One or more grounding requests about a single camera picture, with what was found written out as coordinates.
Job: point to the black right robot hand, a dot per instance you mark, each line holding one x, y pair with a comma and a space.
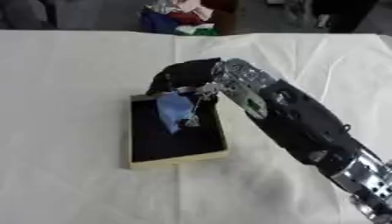
184, 74

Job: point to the blue foil packet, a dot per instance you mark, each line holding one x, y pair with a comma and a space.
174, 110

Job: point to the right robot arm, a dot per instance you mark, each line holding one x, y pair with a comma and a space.
296, 122

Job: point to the tan box with black inside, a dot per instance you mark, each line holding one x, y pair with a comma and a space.
173, 137

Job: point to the pile of colourful cloths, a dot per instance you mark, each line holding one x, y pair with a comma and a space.
178, 17

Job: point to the dark brown furniture panel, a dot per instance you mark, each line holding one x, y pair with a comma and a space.
224, 16

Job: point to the person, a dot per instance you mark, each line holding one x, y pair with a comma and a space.
343, 14

